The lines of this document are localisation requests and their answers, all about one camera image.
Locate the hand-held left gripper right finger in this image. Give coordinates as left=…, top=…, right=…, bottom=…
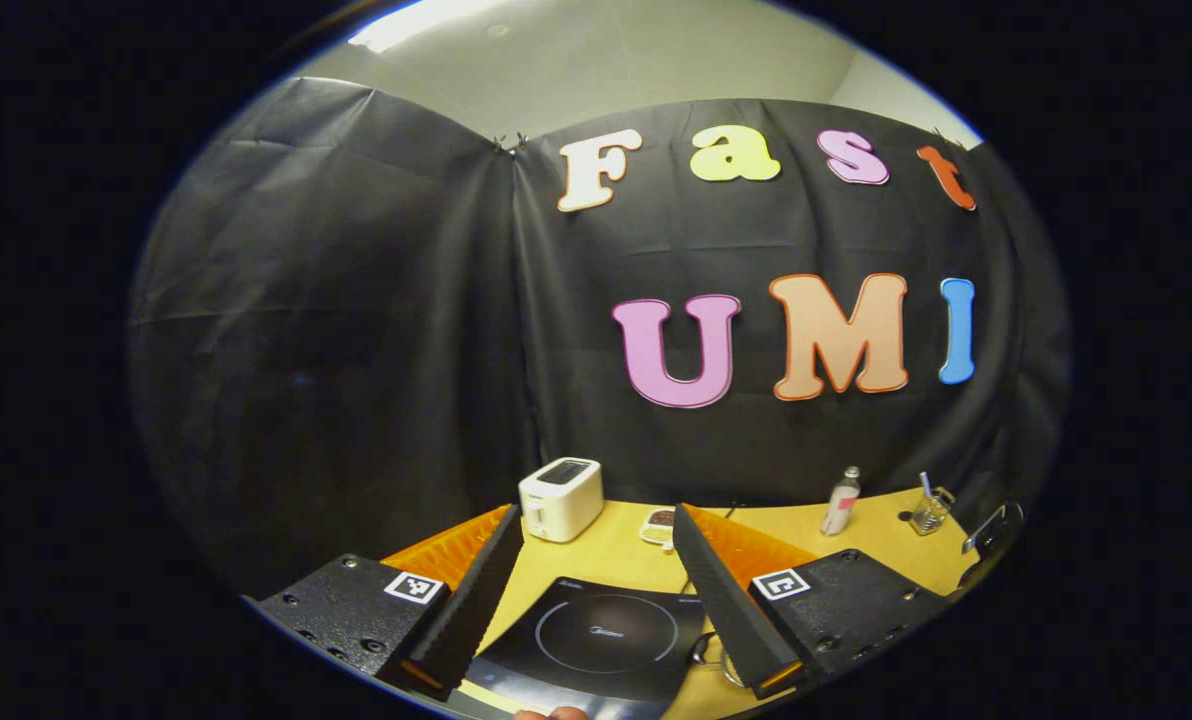
left=671, top=503, right=952, bottom=699

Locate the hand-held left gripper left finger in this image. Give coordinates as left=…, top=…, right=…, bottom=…
left=256, top=503, right=525, bottom=701

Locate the steel pot with black handle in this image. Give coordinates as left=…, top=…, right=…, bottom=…
left=691, top=632, right=747, bottom=689

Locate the black induction cooktop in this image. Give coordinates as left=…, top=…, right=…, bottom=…
left=466, top=577, right=707, bottom=719

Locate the white toaster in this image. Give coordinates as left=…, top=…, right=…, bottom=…
left=518, top=457, right=604, bottom=544

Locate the clear bottle with pink label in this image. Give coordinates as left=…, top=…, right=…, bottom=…
left=821, top=466, right=862, bottom=537

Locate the black backdrop cloth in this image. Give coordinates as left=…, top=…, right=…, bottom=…
left=128, top=75, right=1072, bottom=601

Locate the ceiling light panel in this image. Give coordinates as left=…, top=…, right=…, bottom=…
left=348, top=0, right=517, bottom=53

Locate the wire metal basket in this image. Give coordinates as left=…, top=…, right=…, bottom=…
left=909, top=486, right=955, bottom=536

